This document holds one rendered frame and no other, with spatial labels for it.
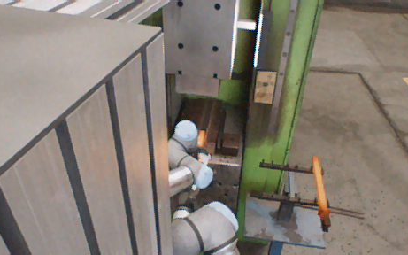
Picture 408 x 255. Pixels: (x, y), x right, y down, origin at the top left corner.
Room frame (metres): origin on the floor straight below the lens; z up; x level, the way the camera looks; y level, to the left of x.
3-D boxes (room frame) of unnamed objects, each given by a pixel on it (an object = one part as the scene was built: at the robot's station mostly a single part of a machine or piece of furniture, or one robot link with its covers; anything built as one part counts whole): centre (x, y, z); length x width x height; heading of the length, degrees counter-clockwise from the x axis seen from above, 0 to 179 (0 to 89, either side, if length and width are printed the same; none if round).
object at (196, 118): (1.62, 0.01, 0.96); 0.42 x 0.20 x 0.09; 173
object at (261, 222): (1.17, -0.43, 0.70); 0.40 x 0.30 x 0.02; 82
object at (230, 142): (1.45, -0.15, 0.95); 0.12 x 0.08 x 0.06; 173
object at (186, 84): (1.62, 0.01, 1.32); 0.42 x 0.20 x 0.10; 173
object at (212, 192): (1.62, -0.04, 0.69); 0.56 x 0.38 x 0.45; 173
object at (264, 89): (1.50, -0.29, 1.27); 0.09 x 0.02 x 0.17; 83
